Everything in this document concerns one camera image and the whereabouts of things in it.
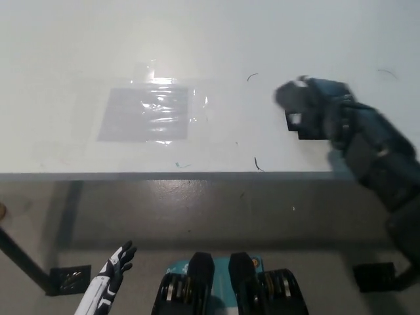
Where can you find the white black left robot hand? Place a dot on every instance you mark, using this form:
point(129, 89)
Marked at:
point(105, 285)

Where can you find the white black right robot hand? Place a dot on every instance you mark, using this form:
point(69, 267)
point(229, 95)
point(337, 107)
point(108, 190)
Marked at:
point(325, 105)

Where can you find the black tape marked spot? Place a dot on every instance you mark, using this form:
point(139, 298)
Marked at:
point(310, 133)

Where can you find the black table foot plate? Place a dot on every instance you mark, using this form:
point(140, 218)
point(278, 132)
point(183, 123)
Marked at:
point(374, 277)
point(70, 279)

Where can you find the black diagonal table leg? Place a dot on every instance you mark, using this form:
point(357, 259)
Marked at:
point(23, 256)
point(410, 279)

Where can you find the clear plastic tape film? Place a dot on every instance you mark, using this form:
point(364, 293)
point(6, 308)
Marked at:
point(198, 105)

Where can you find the grey rectangular sheet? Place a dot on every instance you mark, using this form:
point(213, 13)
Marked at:
point(121, 121)

